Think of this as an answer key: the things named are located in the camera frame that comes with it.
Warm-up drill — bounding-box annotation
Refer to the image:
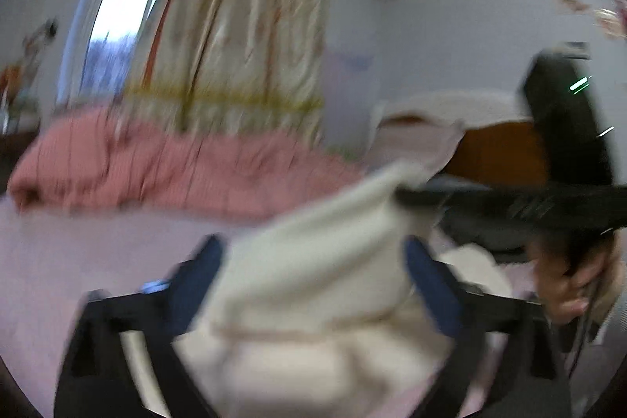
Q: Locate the white frame window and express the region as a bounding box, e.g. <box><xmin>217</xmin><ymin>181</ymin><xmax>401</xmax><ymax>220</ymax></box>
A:
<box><xmin>56</xmin><ymin>0</ymin><xmax>197</xmax><ymax>105</ymax></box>

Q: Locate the pale pink pillow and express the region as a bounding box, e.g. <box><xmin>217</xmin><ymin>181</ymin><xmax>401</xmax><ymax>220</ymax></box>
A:
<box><xmin>367</xmin><ymin>119</ymin><xmax>466</xmax><ymax>176</ymax></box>

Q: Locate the tree print curtain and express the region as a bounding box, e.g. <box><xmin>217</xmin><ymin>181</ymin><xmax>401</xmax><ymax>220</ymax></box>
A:
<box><xmin>122</xmin><ymin>0</ymin><xmax>339</xmax><ymax>145</ymax></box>

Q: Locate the white and wooden headboard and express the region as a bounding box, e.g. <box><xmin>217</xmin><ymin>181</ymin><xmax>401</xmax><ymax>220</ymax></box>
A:
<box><xmin>375</xmin><ymin>90</ymin><xmax>549</xmax><ymax>186</ymax></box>

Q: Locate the black cable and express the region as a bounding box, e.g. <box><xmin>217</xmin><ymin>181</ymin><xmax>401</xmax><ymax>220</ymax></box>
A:
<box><xmin>568</xmin><ymin>271</ymin><xmax>603</xmax><ymax>380</ymax></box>

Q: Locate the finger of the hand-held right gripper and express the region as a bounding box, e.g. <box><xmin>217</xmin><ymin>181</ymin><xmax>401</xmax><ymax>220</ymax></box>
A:
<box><xmin>394</xmin><ymin>183</ymin><xmax>540</xmax><ymax>215</ymax></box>

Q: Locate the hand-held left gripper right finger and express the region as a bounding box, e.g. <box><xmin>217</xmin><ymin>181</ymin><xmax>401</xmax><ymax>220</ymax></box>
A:
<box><xmin>404</xmin><ymin>236</ymin><xmax>574</xmax><ymax>418</ymax></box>

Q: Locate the cream printed hoodie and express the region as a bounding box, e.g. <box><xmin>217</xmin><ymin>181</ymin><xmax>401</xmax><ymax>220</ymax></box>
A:
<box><xmin>174</xmin><ymin>158</ymin><xmax>510</xmax><ymax>418</ymax></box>

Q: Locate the wooden desk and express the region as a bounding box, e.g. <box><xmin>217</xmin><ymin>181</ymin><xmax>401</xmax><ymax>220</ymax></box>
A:
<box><xmin>0</xmin><ymin>100</ymin><xmax>45</xmax><ymax>194</ymax></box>

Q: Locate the pink checked quilt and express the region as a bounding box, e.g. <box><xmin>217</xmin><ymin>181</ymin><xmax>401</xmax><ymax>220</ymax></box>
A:
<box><xmin>7</xmin><ymin>107</ymin><xmax>373</xmax><ymax>223</ymax></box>

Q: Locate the pink bed sheet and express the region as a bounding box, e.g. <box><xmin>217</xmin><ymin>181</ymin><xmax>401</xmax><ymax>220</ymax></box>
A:
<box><xmin>0</xmin><ymin>197</ymin><xmax>554</xmax><ymax>418</ymax></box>

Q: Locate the person's right forearm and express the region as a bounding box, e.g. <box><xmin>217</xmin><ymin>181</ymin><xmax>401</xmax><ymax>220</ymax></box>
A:
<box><xmin>568</xmin><ymin>246</ymin><xmax>627</xmax><ymax>418</ymax></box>

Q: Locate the wall desk lamp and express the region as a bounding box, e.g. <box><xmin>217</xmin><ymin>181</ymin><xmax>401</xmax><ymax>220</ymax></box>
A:
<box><xmin>24</xmin><ymin>19</ymin><xmax>60</xmax><ymax>51</ymax></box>

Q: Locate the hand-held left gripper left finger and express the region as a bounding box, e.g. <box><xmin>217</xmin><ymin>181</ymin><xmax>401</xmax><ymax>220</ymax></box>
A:
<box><xmin>54</xmin><ymin>236</ymin><xmax>226</xmax><ymax>418</ymax></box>

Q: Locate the person's right hand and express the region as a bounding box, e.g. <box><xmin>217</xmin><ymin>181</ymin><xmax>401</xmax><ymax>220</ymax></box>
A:
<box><xmin>531</xmin><ymin>232</ymin><xmax>620</xmax><ymax>326</ymax></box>

